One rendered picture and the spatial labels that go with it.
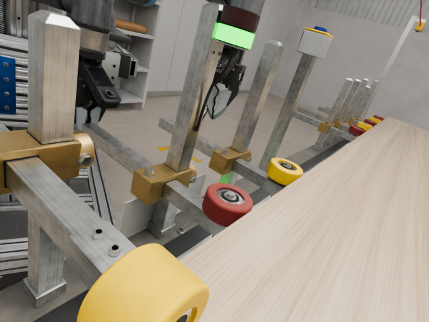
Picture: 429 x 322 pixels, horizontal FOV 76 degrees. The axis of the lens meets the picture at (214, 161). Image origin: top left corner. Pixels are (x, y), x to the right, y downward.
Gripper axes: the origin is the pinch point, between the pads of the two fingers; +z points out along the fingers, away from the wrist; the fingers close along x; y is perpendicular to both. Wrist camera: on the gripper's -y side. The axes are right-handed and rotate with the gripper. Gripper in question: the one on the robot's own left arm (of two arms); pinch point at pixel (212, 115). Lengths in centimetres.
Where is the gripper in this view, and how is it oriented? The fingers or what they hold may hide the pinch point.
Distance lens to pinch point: 74.2
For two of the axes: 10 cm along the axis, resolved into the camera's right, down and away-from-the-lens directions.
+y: 2.9, -3.3, 9.0
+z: -2.8, 8.7, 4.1
